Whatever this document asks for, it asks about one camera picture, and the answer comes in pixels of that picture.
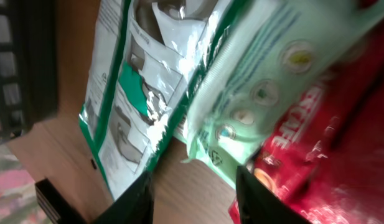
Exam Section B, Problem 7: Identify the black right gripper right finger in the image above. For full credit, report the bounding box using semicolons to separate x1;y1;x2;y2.
236;166;309;224

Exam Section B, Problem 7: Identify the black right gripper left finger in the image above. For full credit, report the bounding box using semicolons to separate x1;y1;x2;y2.
93;171;154;224

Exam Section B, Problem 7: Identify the red tube snack pack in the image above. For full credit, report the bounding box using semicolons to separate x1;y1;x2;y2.
228;21;384;223

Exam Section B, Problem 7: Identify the green white package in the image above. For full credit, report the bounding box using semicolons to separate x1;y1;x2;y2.
79;0;245;200

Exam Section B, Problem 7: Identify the mint green wipes pack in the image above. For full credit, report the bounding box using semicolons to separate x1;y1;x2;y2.
184;0;384;186

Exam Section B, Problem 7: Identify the grey plastic shopping basket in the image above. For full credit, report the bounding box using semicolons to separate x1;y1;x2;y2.
0;0;59;144

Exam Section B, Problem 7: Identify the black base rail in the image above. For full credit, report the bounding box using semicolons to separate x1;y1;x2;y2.
35;179;86;224

